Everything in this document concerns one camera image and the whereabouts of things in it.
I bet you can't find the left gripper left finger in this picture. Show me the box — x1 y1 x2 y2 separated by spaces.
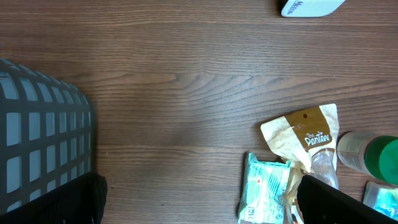
1 172 108 224

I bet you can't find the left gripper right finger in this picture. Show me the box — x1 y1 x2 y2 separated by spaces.
297 175 397 224

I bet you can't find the brown PanTree snack bag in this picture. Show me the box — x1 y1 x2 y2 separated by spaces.
261 103 340 223

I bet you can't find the white barcode scanner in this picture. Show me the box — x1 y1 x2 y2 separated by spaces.
281 0 345 17

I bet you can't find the green lid jar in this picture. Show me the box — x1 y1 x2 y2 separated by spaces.
337 131 397 185

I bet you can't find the teal gum packet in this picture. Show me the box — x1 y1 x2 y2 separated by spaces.
363 182 397 220

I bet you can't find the teal tissue packet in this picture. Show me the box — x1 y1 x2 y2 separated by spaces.
238 152 291 223

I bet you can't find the grey plastic shopping basket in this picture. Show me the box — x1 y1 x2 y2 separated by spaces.
1 59 95 214

